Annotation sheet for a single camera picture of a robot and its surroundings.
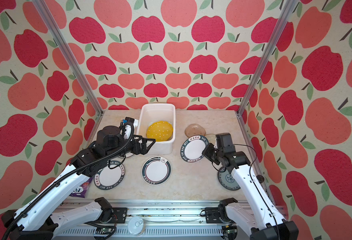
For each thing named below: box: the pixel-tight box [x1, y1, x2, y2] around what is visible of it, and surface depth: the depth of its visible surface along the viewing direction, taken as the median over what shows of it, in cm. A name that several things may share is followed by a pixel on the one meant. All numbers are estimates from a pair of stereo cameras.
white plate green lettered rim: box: [180, 135, 209, 163], surface depth 88 cm
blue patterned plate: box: [217, 166, 241, 191], surface depth 87 cm
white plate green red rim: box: [141, 156, 172, 186], surface depth 91 cm
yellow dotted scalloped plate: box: [146, 120, 174, 142], surface depth 109 cm
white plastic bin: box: [159, 103, 176, 155], surface depth 103 cm
